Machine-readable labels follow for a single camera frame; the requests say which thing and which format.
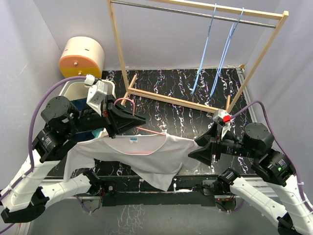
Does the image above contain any cream laundry basket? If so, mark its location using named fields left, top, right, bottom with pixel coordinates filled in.
left=60, top=77, right=117, bottom=108

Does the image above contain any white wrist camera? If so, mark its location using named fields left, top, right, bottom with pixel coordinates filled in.
left=85, top=74, right=108, bottom=116
left=213, top=109, right=231, bottom=139

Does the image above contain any navy blue t shirt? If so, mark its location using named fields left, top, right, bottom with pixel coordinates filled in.
left=71, top=98, right=94, bottom=142

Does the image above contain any cream orange drawer cabinet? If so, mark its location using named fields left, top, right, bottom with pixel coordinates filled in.
left=59, top=36, right=105, bottom=78

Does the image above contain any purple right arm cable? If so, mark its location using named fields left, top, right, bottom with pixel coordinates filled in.
left=229, top=99, right=313, bottom=212

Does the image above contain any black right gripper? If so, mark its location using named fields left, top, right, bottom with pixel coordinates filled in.
left=187, top=121, right=258, bottom=165

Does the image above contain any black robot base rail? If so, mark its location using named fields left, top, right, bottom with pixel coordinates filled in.
left=73, top=175, right=245, bottom=208

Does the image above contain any pink wire hanger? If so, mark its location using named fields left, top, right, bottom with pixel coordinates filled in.
left=113, top=97, right=166, bottom=153

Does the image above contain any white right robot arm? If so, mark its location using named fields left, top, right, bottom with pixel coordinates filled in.
left=188, top=122, right=313, bottom=235

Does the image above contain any teal t shirt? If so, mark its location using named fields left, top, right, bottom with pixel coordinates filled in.
left=91, top=129, right=103, bottom=138

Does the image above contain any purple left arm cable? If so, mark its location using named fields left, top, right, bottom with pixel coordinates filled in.
left=0, top=75, right=89, bottom=233

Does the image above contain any light blue wire hanger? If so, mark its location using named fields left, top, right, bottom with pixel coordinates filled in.
left=209, top=8, right=245, bottom=98

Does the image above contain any aluminium frame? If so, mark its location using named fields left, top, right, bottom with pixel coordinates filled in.
left=17, top=66, right=304, bottom=235

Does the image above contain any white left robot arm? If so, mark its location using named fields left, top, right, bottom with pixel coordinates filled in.
left=0, top=95, right=146, bottom=224

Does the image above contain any white t shirt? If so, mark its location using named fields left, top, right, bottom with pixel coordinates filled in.
left=63, top=134, right=200, bottom=191

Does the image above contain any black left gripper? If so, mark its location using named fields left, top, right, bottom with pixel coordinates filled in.
left=65, top=93, right=146, bottom=137

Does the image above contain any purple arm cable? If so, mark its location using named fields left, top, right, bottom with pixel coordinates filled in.
left=229, top=99, right=313, bottom=212
left=0, top=75, right=89, bottom=233

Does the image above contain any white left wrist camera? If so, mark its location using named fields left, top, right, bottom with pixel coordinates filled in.
left=85, top=74, right=108, bottom=116

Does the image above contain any wooden clothes rack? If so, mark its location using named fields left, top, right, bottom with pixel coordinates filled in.
left=107, top=0, right=289, bottom=113

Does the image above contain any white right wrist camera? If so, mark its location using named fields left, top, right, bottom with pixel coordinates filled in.
left=213, top=109, right=231, bottom=139

